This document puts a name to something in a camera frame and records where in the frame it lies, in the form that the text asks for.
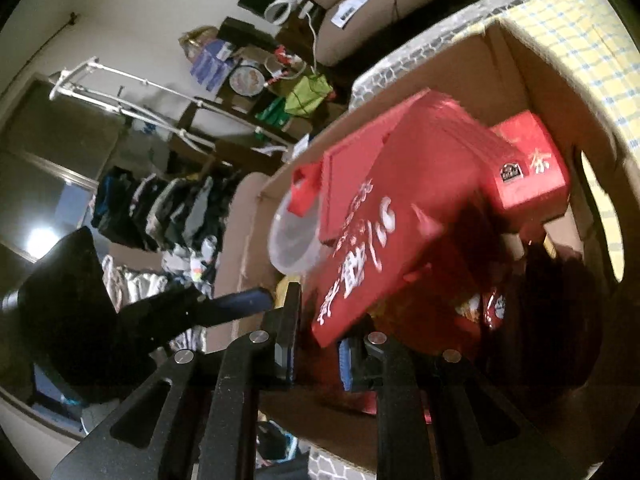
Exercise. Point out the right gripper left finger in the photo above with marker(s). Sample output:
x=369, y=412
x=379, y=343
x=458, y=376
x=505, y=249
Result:
x=195, y=417

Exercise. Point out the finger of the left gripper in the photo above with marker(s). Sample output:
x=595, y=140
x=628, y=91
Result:
x=156, y=320

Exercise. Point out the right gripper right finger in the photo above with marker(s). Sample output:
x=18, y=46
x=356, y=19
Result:
x=436, y=419

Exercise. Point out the red gift bag box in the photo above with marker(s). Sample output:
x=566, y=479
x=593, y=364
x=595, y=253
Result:
x=335, y=178

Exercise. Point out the long red foil pouch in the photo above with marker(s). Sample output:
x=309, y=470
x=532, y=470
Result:
x=423, y=211

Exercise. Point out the red paper bag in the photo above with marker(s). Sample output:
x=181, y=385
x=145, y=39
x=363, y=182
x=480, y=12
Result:
x=473, y=329

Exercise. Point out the clear plastic tub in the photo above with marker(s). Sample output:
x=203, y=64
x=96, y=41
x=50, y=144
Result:
x=293, y=242

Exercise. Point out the grey pebble pattern mat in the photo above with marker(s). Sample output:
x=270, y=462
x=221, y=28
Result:
x=326, y=461

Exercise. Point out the large cardboard box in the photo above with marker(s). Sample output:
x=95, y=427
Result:
x=569, y=364

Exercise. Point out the green cloth bag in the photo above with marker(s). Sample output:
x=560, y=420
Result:
x=307, y=95

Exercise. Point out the red tea box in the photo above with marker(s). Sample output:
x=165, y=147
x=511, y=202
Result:
x=542, y=188

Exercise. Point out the white paper on sofa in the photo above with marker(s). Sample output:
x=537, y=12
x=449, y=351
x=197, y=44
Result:
x=345, y=11

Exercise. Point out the yellow plaid cloth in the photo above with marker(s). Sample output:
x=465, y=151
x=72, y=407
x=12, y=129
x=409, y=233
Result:
x=587, y=41

